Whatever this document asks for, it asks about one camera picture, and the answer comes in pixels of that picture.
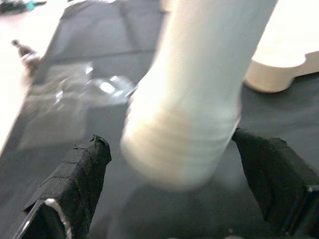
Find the mop with teal head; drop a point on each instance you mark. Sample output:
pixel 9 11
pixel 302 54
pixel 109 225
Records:
pixel 30 5

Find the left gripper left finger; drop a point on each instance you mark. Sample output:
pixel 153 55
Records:
pixel 79 174

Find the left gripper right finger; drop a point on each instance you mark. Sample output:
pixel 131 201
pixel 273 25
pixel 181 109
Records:
pixel 279 174

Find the white plastic children table top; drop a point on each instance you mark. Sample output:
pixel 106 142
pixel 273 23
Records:
pixel 286 37

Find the white plastic table leg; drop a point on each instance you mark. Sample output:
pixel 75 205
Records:
pixel 194 87

